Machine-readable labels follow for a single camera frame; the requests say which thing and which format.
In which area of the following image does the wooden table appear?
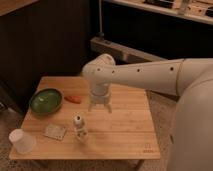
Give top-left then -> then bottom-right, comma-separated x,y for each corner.
9,77 -> 160,160

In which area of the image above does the orange carrot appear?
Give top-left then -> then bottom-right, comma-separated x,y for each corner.
65,96 -> 81,104

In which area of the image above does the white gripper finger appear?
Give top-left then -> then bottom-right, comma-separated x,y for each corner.
106,104 -> 112,113
88,104 -> 95,112

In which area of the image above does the white plastic cup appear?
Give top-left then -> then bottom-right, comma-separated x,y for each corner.
9,129 -> 36,154

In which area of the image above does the white shelf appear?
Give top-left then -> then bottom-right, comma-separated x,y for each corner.
105,0 -> 213,25

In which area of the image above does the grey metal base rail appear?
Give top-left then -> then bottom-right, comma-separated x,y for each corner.
90,37 -> 163,63

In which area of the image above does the green bowl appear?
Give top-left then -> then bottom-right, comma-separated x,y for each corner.
29,88 -> 63,116

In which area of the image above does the grey sponge pad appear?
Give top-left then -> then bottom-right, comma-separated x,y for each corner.
44,124 -> 67,140

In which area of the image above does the small clear plastic bottle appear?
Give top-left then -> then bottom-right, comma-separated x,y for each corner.
73,115 -> 87,141

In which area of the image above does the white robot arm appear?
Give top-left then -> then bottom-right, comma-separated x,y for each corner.
82,54 -> 213,171

